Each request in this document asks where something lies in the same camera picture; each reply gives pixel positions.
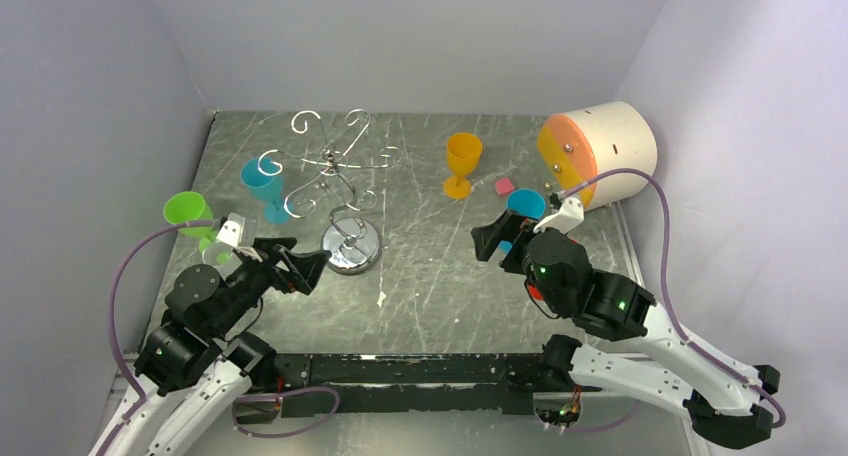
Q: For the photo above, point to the blue plastic wine glass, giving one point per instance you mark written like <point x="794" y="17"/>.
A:
<point x="527" y="203"/>
<point x="264" y="180"/>

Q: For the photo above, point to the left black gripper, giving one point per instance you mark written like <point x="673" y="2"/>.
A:
<point x="304" y="268"/>

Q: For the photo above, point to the clear wine glass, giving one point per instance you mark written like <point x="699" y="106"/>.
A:
<point x="216" y="254"/>

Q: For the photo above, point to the red plastic wine glass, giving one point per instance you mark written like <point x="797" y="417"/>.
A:
<point x="533" y="292"/>

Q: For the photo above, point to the green plastic wine glass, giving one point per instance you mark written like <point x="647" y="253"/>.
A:
<point x="190" y="206"/>

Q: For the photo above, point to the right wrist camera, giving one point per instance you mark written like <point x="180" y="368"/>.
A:
<point x="567" y="217"/>

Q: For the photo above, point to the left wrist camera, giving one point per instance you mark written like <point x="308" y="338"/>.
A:
<point x="239" y="233"/>

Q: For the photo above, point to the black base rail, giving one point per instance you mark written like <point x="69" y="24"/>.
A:
<point x="312" y="384"/>

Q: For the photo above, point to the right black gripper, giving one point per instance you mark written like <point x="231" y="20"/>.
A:
<point x="518" y="229"/>

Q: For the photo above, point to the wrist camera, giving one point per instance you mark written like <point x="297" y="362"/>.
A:
<point x="239" y="233"/>
<point x="567" y="217"/>

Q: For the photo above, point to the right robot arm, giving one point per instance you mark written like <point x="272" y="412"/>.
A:
<point x="729" y="403"/>

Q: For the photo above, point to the pink small block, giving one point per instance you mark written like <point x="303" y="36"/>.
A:
<point x="503" y="187"/>

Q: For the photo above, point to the cream cylinder with orange face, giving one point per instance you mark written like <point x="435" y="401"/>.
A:
<point x="577" y="145"/>

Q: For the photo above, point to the chrome wine glass rack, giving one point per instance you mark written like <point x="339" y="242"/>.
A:
<point x="354" y="243"/>

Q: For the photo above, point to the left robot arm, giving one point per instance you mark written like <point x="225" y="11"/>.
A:
<point x="189" y="371"/>

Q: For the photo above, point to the orange plastic wine glass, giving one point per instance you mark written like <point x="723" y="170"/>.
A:
<point x="463" y="151"/>

